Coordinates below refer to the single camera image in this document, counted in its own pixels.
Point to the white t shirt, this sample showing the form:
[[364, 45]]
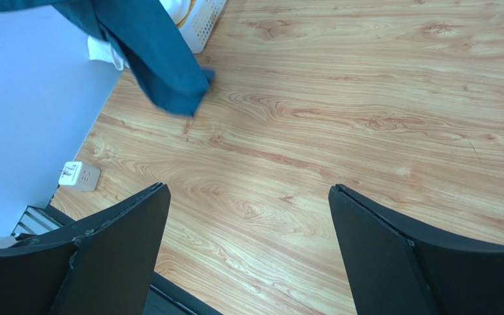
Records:
[[103, 51]]

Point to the teal blue t shirt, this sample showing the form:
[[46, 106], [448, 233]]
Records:
[[143, 34]]

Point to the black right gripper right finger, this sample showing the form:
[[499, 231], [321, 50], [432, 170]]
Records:
[[399, 265]]

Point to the orange t shirt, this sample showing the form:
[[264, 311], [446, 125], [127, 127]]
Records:
[[190, 6]]

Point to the white power adapter cube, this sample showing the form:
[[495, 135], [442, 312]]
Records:
[[79, 176]]

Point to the white plastic laundry basket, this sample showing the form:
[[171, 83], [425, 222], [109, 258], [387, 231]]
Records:
[[201, 22]]

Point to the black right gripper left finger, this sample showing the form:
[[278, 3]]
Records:
[[103, 262]]

